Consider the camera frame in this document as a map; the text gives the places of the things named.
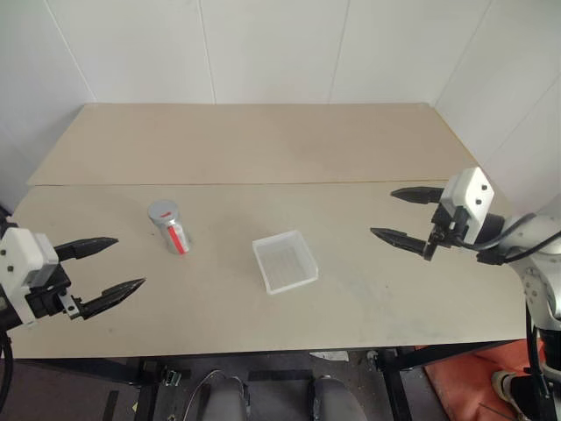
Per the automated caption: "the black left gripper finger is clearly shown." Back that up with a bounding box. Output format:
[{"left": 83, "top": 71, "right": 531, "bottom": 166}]
[
  {"left": 53, "top": 237, "right": 120, "bottom": 264},
  {"left": 78, "top": 277, "right": 147, "bottom": 321}
]

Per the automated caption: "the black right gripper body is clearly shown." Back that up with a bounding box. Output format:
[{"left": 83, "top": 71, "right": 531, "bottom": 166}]
[{"left": 423, "top": 203, "right": 468, "bottom": 263}]

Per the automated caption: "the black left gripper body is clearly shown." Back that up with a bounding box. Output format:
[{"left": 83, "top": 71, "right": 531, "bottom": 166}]
[{"left": 25, "top": 259, "right": 85, "bottom": 322}]

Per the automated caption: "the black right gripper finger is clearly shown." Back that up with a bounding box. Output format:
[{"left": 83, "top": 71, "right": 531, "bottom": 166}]
[
  {"left": 369, "top": 226, "right": 430, "bottom": 256},
  {"left": 390, "top": 186, "right": 447, "bottom": 206}
]

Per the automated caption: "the silver can with red label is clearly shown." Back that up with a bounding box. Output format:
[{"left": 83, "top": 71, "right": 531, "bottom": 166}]
[{"left": 151, "top": 214, "right": 193, "bottom": 257}]

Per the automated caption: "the translucent square plastic container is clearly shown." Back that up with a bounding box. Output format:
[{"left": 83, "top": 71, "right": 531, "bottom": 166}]
[{"left": 251, "top": 228, "right": 319, "bottom": 296}]

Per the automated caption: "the orange floor mat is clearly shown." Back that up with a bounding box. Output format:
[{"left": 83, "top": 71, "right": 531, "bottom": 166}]
[{"left": 421, "top": 345, "right": 561, "bottom": 421}]

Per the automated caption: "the dark rounded grey shape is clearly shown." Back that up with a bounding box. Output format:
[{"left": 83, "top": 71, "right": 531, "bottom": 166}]
[
  {"left": 204, "top": 376, "right": 249, "bottom": 421},
  {"left": 311, "top": 375, "right": 366, "bottom": 421}
]

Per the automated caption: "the white shoe with dark sock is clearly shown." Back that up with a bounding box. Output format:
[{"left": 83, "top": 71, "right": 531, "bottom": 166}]
[{"left": 491, "top": 369, "right": 530, "bottom": 409}]

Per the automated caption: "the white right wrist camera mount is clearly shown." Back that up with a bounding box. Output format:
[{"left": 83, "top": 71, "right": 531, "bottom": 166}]
[{"left": 438, "top": 166, "right": 496, "bottom": 245}]

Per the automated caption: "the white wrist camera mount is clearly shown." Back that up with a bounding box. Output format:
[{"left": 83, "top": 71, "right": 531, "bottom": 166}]
[
  {"left": 0, "top": 227, "right": 59, "bottom": 329},
  {"left": 438, "top": 166, "right": 496, "bottom": 245}
]

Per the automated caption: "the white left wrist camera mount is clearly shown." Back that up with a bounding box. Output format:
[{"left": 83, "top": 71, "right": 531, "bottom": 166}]
[{"left": 0, "top": 227, "right": 59, "bottom": 329}]

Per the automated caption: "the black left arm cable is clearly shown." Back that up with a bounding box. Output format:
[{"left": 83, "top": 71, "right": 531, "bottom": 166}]
[{"left": 0, "top": 331, "right": 16, "bottom": 399}]

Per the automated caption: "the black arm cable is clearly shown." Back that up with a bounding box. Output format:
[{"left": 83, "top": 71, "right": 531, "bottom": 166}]
[
  {"left": 0, "top": 331, "right": 16, "bottom": 399},
  {"left": 455, "top": 212, "right": 561, "bottom": 267}
]

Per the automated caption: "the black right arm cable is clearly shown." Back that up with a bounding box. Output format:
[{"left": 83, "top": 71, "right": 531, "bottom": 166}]
[{"left": 455, "top": 212, "right": 561, "bottom": 267}]

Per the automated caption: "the thin white cable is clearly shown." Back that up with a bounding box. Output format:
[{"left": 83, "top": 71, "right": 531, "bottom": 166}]
[{"left": 182, "top": 369, "right": 221, "bottom": 421}]

